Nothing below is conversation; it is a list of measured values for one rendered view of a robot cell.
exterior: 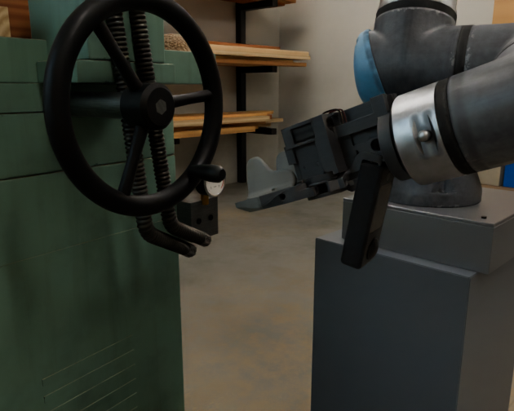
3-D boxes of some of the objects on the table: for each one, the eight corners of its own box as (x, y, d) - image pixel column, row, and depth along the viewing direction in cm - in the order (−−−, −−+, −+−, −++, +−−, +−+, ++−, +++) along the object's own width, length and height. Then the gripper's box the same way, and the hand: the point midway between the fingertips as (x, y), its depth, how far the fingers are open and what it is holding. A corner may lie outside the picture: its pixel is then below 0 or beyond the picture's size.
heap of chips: (179, 50, 93) (178, 29, 92) (129, 53, 101) (127, 34, 100) (210, 53, 100) (210, 33, 99) (161, 55, 108) (161, 37, 107)
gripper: (411, 91, 53) (259, 148, 66) (368, 92, 44) (201, 156, 57) (433, 170, 53) (276, 209, 66) (395, 186, 44) (223, 228, 57)
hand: (257, 205), depth 61 cm, fingers open, 3 cm apart
